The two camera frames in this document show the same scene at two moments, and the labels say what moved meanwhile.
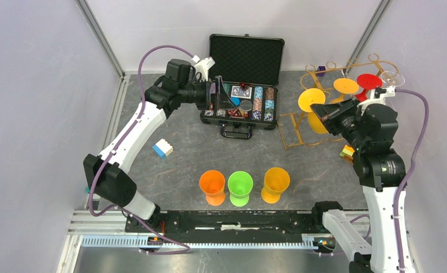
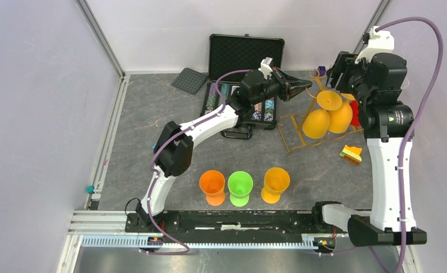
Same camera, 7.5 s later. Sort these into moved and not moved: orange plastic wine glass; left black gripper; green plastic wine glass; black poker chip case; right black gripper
Moved: left black gripper; right black gripper
Not moved: orange plastic wine glass; green plastic wine glass; black poker chip case
